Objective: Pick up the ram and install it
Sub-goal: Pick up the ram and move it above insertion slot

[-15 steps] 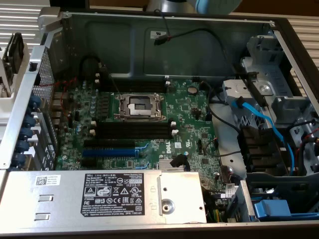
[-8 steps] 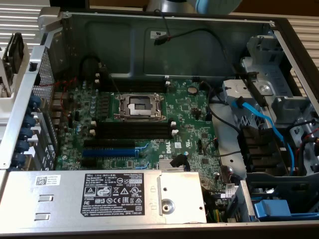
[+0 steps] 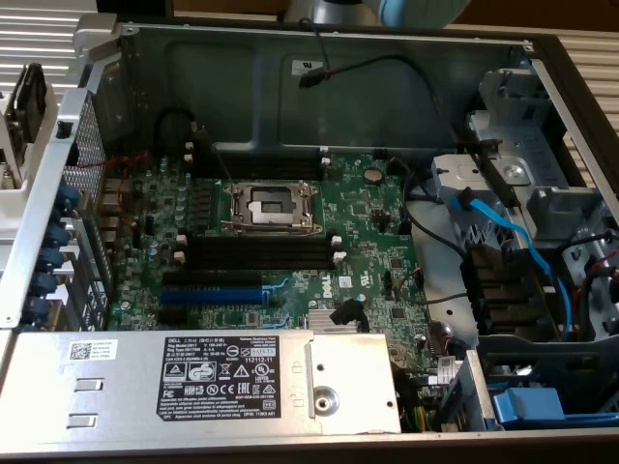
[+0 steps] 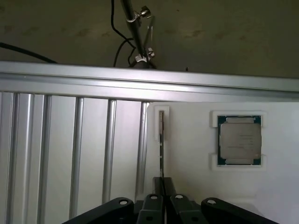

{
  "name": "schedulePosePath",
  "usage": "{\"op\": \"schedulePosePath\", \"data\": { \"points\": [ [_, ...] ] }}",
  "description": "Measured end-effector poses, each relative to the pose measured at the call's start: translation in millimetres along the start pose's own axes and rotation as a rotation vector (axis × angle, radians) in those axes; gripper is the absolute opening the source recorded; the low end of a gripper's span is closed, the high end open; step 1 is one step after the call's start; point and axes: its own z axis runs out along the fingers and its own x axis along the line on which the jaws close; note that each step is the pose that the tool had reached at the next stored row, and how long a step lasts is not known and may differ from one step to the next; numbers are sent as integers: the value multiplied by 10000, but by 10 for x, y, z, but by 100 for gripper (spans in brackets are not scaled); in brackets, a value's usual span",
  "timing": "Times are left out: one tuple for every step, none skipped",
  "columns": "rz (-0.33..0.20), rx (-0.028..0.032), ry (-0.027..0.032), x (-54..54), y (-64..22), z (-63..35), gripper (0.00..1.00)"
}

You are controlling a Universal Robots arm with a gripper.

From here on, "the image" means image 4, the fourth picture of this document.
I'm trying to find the white parts rack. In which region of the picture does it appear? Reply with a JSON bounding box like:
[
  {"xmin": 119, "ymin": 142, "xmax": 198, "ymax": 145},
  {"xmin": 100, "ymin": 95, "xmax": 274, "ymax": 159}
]
[{"xmin": 144, "ymin": 101, "xmax": 299, "ymax": 224}]

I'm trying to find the silver CPU chip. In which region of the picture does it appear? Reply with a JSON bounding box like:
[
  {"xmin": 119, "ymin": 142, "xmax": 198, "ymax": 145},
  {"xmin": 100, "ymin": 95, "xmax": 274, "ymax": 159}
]
[{"xmin": 217, "ymin": 114, "xmax": 262, "ymax": 167}]

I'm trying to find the black tripod stand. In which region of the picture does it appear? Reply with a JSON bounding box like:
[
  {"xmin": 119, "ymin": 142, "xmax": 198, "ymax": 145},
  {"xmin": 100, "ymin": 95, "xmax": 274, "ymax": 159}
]
[{"xmin": 120, "ymin": 0, "xmax": 157, "ymax": 70}]

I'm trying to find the thin black floor cable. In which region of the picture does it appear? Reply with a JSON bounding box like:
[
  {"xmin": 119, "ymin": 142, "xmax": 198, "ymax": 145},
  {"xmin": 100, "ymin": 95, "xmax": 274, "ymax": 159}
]
[{"xmin": 109, "ymin": 0, "xmax": 136, "ymax": 68}]

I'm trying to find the thick black floor cable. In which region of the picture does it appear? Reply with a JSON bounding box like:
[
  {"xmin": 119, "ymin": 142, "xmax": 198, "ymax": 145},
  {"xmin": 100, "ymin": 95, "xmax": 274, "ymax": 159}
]
[{"xmin": 0, "ymin": 42, "xmax": 58, "ymax": 64}]

